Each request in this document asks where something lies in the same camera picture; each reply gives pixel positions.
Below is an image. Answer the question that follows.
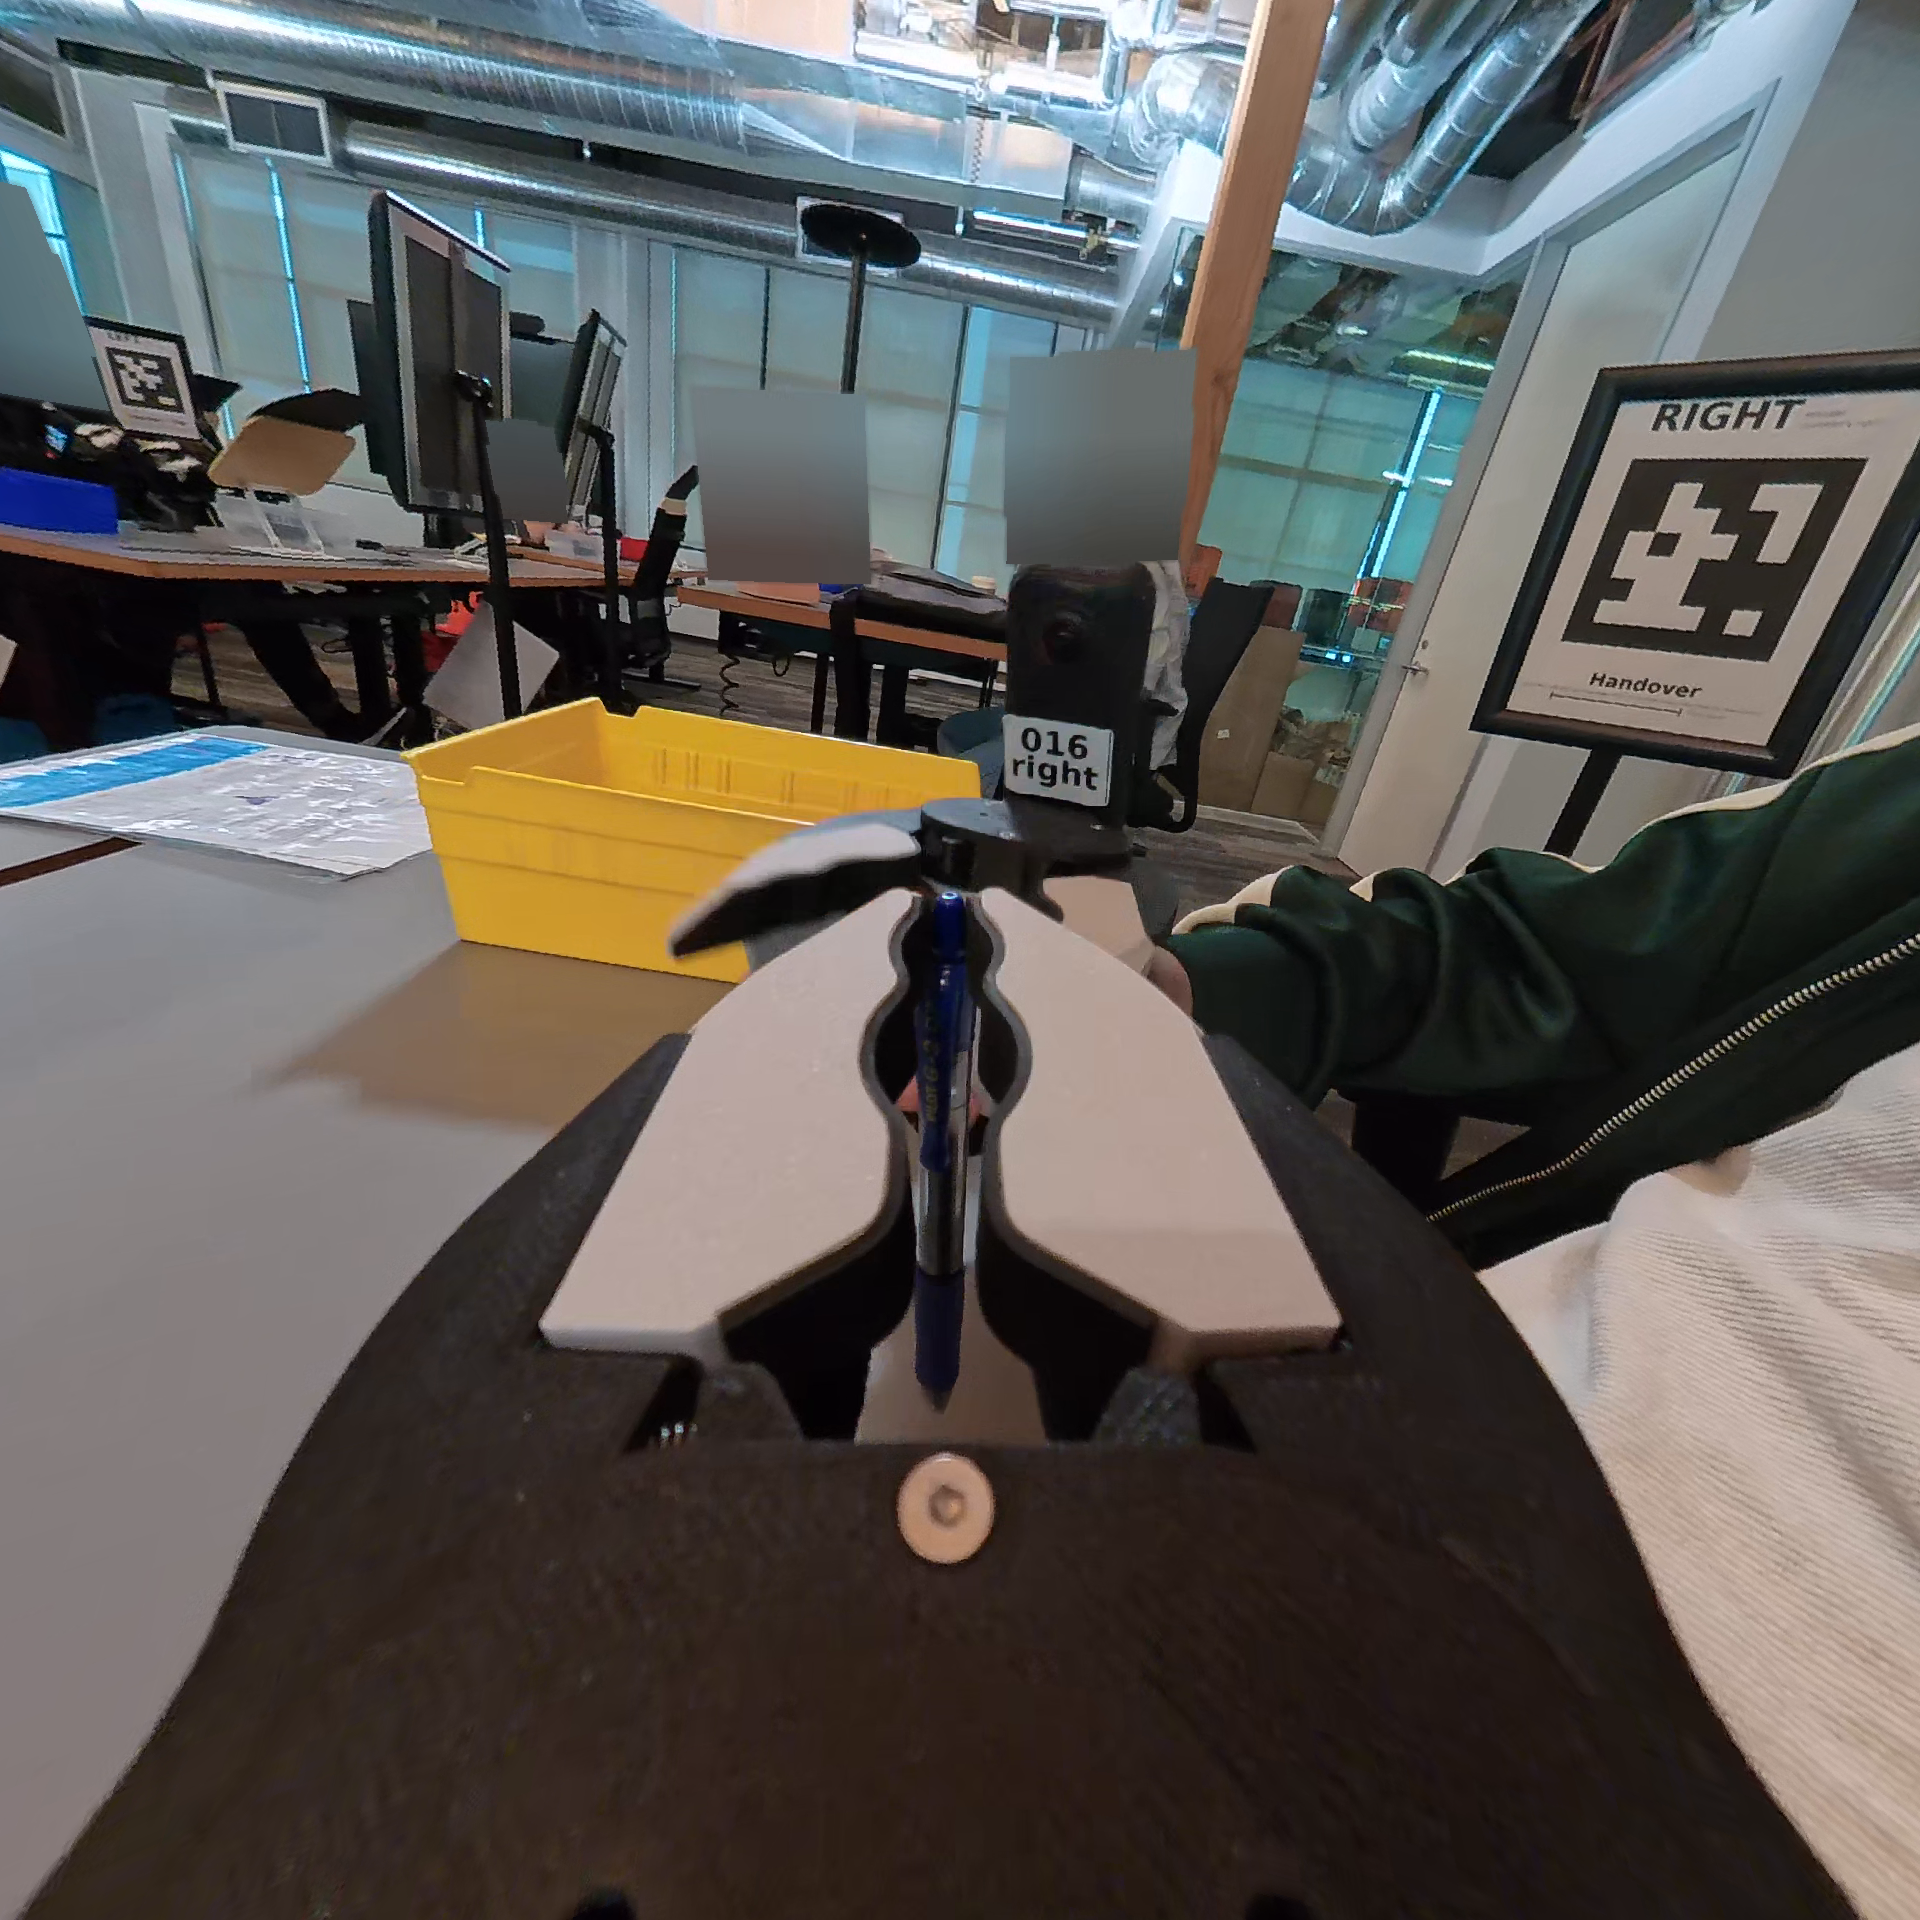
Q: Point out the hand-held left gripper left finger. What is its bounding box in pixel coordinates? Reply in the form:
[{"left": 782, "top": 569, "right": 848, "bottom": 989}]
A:
[{"left": 537, "top": 892, "right": 921, "bottom": 1442}]

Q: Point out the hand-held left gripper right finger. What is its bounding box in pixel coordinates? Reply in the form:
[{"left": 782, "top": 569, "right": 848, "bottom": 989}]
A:
[{"left": 971, "top": 889, "right": 1344, "bottom": 1442}]

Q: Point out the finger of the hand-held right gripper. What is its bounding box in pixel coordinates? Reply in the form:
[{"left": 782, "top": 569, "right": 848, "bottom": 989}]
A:
[
  {"left": 1042, "top": 873, "right": 1156, "bottom": 976},
  {"left": 668, "top": 817, "right": 923, "bottom": 963}
]

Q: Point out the yellow plastic bin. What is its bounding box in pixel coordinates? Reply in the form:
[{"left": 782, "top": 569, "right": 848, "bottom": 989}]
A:
[{"left": 404, "top": 698, "right": 985, "bottom": 986}]

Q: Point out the blue ballpoint pen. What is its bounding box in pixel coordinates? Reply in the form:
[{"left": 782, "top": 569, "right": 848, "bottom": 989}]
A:
[{"left": 908, "top": 887, "right": 977, "bottom": 1412}]

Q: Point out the person's right forearm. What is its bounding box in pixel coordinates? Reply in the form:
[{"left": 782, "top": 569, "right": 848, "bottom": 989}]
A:
[{"left": 1161, "top": 721, "right": 1920, "bottom": 1113}]

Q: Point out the background wooden desk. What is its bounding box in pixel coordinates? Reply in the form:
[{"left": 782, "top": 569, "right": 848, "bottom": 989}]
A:
[
  {"left": 0, "top": 522, "right": 707, "bottom": 737},
  {"left": 680, "top": 576, "right": 1011, "bottom": 737}
]

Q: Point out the grey desk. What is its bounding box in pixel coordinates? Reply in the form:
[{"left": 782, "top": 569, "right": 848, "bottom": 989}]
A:
[{"left": 0, "top": 724, "right": 1361, "bottom": 1906}]

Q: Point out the black office chair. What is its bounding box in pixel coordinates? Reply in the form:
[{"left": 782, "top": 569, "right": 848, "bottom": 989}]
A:
[{"left": 1155, "top": 576, "right": 1277, "bottom": 828}]

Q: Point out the black bag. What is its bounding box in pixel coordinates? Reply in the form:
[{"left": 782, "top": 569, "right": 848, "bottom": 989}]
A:
[{"left": 854, "top": 567, "right": 1011, "bottom": 617}]

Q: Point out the wooden pillar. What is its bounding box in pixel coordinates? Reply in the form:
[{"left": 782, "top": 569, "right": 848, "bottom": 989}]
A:
[{"left": 1178, "top": 0, "right": 1337, "bottom": 564}]

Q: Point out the black metal pole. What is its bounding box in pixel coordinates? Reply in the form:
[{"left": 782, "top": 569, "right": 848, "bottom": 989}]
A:
[{"left": 800, "top": 195, "right": 923, "bottom": 401}]

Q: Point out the black computer monitor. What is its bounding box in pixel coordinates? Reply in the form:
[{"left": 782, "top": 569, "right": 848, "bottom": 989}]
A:
[
  {"left": 563, "top": 306, "right": 629, "bottom": 520},
  {"left": 348, "top": 193, "right": 513, "bottom": 520}
]

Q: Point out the person's dark green jacket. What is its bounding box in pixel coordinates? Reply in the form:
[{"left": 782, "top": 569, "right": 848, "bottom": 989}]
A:
[{"left": 1334, "top": 931, "right": 1920, "bottom": 1269}]

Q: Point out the blue and white paper sheet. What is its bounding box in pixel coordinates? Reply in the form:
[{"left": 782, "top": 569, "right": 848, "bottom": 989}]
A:
[{"left": 0, "top": 727, "right": 437, "bottom": 881}]

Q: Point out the person's white shirt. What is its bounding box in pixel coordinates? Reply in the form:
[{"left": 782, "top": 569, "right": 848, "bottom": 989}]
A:
[{"left": 1477, "top": 1050, "right": 1920, "bottom": 1920}]

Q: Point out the framed marker poster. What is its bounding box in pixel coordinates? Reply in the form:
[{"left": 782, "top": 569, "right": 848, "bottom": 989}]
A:
[{"left": 1470, "top": 353, "right": 1920, "bottom": 780}]

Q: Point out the cardboard backed board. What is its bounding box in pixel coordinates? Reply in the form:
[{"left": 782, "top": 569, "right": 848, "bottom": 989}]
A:
[{"left": 211, "top": 386, "right": 361, "bottom": 496}]

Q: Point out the small marker poster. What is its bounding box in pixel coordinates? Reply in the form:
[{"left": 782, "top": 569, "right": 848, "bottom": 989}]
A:
[{"left": 86, "top": 319, "right": 202, "bottom": 441}]

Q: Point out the blue plastic bin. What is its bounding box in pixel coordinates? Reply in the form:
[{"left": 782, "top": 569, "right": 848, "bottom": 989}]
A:
[{"left": 0, "top": 464, "right": 122, "bottom": 535}]

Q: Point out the silver ventilation duct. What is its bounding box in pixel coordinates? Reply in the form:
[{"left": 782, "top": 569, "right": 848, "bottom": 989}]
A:
[{"left": 336, "top": 120, "right": 1142, "bottom": 324}]

